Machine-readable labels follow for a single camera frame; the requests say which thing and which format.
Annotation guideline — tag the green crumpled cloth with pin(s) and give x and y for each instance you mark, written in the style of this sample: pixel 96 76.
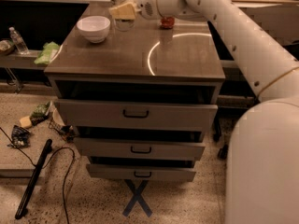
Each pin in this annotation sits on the green crumpled cloth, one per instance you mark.
pixel 47 54

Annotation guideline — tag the bottom grey drawer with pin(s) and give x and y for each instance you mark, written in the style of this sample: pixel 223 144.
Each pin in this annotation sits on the bottom grey drawer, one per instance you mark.
pixel 140 173

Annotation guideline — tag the middle grey drawer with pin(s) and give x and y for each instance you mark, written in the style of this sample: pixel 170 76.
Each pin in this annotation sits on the middle grey drawer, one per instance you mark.
pixel 132 149

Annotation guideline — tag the black long bar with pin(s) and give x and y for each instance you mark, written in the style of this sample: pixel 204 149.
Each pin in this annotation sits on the black long bar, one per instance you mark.
pixel 22 209

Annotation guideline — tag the grey three-drawer cabinet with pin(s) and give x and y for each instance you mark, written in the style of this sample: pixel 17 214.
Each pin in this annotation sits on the grey three-drawer cabinet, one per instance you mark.
pixel 143 65

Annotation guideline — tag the red coca-cola can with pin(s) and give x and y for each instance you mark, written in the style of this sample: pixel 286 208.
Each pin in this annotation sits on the red coca-cola can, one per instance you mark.
pixel 167 22

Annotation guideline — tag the blue snack bag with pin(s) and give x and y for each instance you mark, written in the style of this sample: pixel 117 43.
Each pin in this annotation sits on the blue snack bag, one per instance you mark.
pixel 19 137

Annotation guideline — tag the yellow sponge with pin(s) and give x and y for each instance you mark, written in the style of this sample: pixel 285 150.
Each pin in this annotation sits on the yellow sponge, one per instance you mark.
pixel 25 122

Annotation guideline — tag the brown bowl on shelf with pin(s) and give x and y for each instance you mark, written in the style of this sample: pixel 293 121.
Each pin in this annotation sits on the brown bowl on shelf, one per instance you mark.
pixel 6 47

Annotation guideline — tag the grey drawer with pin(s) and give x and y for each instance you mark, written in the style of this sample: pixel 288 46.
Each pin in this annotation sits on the grey drawer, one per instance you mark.
pixel 140 173
pixel 132 149
pixel 193 118

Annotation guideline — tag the white ceramic bowl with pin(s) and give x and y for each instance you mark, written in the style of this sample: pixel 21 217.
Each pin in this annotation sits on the white ceramic bowl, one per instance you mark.
pixel 94 28

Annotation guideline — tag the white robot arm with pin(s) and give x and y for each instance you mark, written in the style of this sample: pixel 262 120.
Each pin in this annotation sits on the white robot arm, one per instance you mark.
pixel 262 175

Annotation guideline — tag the black office chair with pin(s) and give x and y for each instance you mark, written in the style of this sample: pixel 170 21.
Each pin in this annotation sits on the black office chair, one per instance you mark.
pixel 223 151

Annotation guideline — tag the clear plastic water bottle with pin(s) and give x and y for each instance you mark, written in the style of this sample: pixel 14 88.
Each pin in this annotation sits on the clear plastic water bottle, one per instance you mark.
pixel 18 41

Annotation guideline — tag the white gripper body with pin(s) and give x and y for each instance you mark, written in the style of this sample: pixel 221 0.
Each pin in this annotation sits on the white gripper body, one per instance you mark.
pixel 146 6

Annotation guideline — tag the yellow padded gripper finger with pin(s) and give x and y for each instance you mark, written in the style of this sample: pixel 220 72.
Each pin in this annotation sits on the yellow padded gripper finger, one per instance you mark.
pixel 124 11

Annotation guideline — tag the top grey drawer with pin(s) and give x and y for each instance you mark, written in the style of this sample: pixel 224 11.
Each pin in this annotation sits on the top grey drawer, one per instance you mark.
pixel 193 118

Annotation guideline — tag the green chip bag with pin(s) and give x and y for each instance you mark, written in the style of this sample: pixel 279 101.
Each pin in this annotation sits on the green chip bag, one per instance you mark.
pixel 40 113

